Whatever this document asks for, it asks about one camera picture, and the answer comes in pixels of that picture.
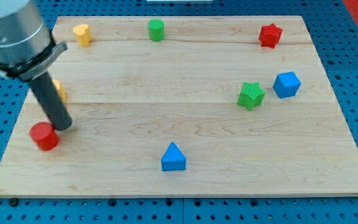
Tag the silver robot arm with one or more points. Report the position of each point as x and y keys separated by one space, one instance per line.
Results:
x=27 y=47

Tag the green star block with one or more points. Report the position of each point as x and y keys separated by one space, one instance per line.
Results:
x=251 y=95

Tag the red star block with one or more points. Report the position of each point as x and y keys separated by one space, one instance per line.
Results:
x=270 y=35

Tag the wooden board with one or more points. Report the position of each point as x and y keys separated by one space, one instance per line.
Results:
x=130 y=97

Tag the blue triangle block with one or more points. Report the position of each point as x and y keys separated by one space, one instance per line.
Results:
x=173 y=159

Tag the green cylinder block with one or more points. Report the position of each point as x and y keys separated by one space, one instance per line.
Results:
x=156 y=29

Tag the blue hexagon block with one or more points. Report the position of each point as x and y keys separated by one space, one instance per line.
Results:
x=286 y=84

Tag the yellow heart block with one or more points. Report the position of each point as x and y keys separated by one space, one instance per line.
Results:
x=83 y=34

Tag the yellow block behind rod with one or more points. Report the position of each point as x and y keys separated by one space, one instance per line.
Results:
x=60 y=89

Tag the red cylinder block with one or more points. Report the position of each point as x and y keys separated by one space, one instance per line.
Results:
x=44 y=135

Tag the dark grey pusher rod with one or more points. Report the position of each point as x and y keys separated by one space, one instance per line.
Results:
x=47 y=95

